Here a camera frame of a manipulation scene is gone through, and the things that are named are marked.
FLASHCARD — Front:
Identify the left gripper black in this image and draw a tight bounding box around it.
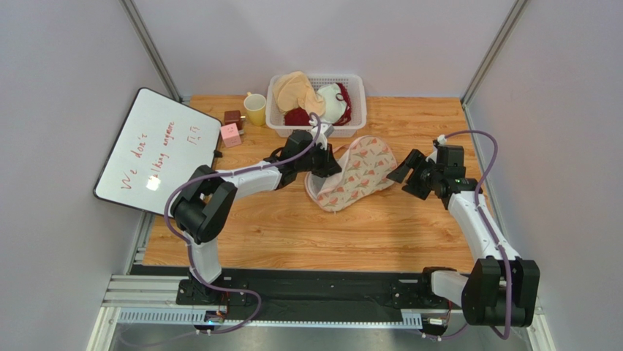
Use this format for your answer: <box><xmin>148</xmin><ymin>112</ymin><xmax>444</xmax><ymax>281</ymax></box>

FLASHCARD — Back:
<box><xmin>295</xmin><ymin>140</ymin><xmax>343</xmax><ymax>178</ymax></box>

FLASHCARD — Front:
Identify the floral pink laundry bag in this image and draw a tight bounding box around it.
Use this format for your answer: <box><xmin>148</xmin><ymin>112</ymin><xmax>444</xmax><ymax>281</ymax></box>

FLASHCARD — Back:
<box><xmin>304</xmin><ymin>135</ymin><xmax>398</xmax><ymax>213</ymax></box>

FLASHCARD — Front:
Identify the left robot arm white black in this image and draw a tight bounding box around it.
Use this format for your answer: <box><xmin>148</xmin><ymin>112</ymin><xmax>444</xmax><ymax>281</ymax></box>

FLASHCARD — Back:
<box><xmin>166</xmin><ymin>130</ymin><xmax>342</xmax><ymax>305</ymax></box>

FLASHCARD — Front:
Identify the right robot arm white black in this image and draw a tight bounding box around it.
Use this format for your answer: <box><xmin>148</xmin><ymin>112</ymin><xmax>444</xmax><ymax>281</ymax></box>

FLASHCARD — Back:
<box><xmin>387</xmin><ymin>145</ymin><xmax>540</xmax><ymax>328</ymax></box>

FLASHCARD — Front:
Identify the dark red bra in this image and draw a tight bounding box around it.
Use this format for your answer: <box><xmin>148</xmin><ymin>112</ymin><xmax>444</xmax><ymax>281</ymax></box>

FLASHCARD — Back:
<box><xmin>284</xmin><ymin>83</ymin><xmax>352</xmax><ymax>126</ymax></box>

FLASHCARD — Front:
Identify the white bra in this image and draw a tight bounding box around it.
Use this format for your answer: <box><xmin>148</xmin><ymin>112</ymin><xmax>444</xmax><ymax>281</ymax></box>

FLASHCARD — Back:
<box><xmin>317</xmin><ymin>83</ymin><xmax>348</xmax><ymax>125</ymax></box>

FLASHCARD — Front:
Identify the beige bra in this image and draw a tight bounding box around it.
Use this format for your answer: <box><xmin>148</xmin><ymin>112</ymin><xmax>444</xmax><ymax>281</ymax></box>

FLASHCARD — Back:
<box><xmin>271</xmin><ymin>71</ymin><xmax>325</xmax><ymax>117</ymax></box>

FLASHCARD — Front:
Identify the white plastic basket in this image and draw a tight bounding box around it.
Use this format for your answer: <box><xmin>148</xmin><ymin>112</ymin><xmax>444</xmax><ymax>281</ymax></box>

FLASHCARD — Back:
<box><xmin>265</xmin><ymin>73</ymin><xmax>367</xmax><ymax>137</ymax></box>

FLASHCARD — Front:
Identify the yellow mug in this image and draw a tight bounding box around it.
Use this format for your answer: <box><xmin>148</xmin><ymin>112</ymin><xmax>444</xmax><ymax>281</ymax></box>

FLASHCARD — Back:
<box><xmin>243</xmin><ymin>92</ymin><xmax>267</xmax><ymax>127</ymax></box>

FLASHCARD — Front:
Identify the pink cube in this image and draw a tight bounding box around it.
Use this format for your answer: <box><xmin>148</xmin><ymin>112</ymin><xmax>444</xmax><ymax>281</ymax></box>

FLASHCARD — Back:
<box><xmin>220</xmin><ymin>124</ymin><xmax>242</xmax><ymax>148</ymax></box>

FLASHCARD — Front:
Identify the dark red cube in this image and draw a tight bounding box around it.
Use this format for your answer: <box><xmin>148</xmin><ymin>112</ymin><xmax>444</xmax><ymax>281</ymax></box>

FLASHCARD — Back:
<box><xmin>224</xmin><ymin>110</ymin><xmax>246</xmax><ymax>131</ymax></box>

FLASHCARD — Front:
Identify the whiteboard with red writing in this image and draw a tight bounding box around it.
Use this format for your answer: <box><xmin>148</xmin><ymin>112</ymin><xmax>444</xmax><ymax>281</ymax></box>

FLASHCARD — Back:
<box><xmin>94</xmin><ymin>88</ymin><xmax>222</xmax><ymax>215</ymax></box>

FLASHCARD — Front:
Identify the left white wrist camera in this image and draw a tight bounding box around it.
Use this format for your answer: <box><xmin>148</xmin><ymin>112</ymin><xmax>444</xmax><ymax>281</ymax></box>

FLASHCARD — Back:
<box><xmin>310</xmin><ymin>122</ymin><xmax>334</xmax><ymax>150</ymax></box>

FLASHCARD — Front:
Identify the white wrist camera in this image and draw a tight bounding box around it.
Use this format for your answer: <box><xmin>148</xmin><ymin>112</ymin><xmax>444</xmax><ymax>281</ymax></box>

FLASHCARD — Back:
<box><xmin>433</xmin><ymin>135</ymin><xmax>448</xmax><ymax>147</ymax></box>
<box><xmin>310</xmin><ymin>122</ymin><xmax>334</xmax><ymax>150</ymax></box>

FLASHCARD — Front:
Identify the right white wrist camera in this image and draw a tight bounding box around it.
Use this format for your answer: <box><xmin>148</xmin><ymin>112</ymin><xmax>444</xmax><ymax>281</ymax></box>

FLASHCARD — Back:
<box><xmin>433</xmin><ymin>135</ymin><xmax>448</xmax><ymax>147</ymax></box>

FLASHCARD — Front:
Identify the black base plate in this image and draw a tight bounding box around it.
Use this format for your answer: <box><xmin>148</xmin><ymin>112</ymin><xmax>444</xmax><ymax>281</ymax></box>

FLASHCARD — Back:
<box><xmin>133</xmin><ymin>267</ymin><xmax>448</xmax><ymax>322</ymax></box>

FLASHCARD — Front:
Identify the aluminium frame rail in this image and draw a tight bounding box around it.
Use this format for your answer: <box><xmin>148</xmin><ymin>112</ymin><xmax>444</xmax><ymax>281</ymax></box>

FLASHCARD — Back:
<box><xmin>87</xmin><ymin>272</ymin><xmax>556</xmax><ymax>351</ymax></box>

